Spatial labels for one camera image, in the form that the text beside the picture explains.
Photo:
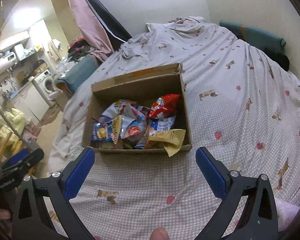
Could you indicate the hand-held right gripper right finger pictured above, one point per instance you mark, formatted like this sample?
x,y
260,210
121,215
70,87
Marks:
x,y
213,175

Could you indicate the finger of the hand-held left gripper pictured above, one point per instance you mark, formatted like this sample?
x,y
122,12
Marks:
x,y
35,158
18,157

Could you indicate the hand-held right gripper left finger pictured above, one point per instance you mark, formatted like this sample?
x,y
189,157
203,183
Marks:
x,y
78,175

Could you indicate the yellow snack packet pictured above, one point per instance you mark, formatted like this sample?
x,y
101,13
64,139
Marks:
x,y
170,137

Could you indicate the orange picture snack packet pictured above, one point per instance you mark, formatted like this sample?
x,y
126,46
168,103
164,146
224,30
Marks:
x,y
133,130

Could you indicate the white red label snack packet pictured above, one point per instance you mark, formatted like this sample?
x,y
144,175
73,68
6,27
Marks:
x,y
112,110

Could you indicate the cardboard box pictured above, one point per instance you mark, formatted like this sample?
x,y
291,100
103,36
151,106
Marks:
x,y
140,82

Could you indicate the person's left hand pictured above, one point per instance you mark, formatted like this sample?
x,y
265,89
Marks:
x,y
1,215

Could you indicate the person's right hand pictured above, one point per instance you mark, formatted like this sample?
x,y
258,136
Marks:
x,y
160,234

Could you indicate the wooden drying rack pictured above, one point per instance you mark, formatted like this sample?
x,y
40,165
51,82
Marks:
x,y
0,145

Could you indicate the yellow cloth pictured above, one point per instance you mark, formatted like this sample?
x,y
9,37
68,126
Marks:
x,y
12,125

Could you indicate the brown patterned rug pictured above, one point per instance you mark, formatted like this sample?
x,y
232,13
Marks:
x,y
51,115

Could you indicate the white kitchen base cabinets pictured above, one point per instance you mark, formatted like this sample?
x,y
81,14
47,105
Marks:
x,y
27,102

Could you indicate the white washing machine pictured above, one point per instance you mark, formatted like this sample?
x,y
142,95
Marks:
x,y
45,85

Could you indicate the pink fuzzy cloth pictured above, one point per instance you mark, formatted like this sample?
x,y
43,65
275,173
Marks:
x,y
287,212

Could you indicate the brown cardboard carton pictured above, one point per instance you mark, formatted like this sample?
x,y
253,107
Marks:
x,y
40,67

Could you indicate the teal padded bed end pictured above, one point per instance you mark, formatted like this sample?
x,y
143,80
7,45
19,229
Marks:
x,y
77,75

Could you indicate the pile of white clothes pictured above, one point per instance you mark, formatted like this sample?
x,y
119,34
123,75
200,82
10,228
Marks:
x,y
65,68

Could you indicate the white water heater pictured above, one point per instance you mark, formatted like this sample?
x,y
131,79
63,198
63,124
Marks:
x,y
5,62

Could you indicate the white cylindrical container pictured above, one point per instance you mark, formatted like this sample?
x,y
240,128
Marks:
x,y
20,51

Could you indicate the hanging cream towel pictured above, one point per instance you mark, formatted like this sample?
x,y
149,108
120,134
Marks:
x,y
54,48

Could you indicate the pile of dark clothes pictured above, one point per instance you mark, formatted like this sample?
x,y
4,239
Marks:
x,y
80,47

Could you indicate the black cloth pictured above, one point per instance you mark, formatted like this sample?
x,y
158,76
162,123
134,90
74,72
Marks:
x,y
277,58

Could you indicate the teal cushion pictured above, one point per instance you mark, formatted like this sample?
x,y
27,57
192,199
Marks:
x,y
252,33

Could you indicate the pink curtain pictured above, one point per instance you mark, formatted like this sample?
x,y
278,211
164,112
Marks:
x,y
87,17

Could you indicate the white pillow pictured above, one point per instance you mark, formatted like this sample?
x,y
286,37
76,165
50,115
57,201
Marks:
x,y
156,27

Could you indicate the black curtain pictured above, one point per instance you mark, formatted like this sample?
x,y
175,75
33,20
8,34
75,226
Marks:
x,y
107,12

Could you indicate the white wall cabinet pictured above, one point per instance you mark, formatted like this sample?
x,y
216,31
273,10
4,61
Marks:
x,y
13,40

